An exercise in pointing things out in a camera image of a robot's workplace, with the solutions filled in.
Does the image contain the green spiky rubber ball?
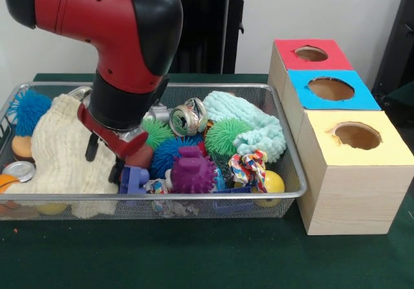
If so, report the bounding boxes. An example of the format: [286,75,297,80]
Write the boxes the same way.
[204,117,255,156]
[142,118,175,150]

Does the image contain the purple spiky rubber toy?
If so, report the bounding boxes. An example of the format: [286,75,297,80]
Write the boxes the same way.
[169,145,218,195]

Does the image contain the mint green knit cloth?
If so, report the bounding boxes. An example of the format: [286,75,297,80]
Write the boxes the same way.
[202,90,287,163]

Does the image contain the light blue stringy ball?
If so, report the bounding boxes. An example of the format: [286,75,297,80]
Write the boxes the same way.
[6,88,53,137]

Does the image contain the clear mesh bin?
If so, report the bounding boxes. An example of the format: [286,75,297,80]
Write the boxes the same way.
[0,81,308,220]

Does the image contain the black upright panel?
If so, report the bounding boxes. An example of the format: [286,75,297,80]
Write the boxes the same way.
[371,0,414,91]

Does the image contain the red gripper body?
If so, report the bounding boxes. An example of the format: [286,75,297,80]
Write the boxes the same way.
[76,103,149,160]

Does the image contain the brown toy football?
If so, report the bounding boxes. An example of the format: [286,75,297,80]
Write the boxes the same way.
[125,145,154,169]

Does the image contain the dark green side table cloth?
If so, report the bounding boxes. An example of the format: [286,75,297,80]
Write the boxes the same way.
[371,81,414,136]

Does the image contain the wooden box with three holes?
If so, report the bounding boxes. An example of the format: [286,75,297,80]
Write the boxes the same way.
[267,38,414,237]

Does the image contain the dark blue spiky ball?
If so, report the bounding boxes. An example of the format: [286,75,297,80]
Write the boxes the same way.
[149,136,198,180]

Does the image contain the crushed metal can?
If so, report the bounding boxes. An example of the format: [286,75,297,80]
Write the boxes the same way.
[169,97,209,137]

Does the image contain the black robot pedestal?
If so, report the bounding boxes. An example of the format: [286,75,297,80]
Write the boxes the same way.
[163,0,261,74]

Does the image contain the colourful patterned knotted cloth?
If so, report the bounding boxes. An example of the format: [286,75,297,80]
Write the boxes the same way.
[228,149,268,193]

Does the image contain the yellow ball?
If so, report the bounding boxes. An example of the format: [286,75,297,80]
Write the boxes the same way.
[255,169,286,208]

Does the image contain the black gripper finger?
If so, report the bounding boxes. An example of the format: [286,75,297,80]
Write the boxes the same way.
[108,155,124,185]
[85,133,100,162]

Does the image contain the cream waffle cloth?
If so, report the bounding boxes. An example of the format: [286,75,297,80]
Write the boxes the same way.
[3,94,119,219]

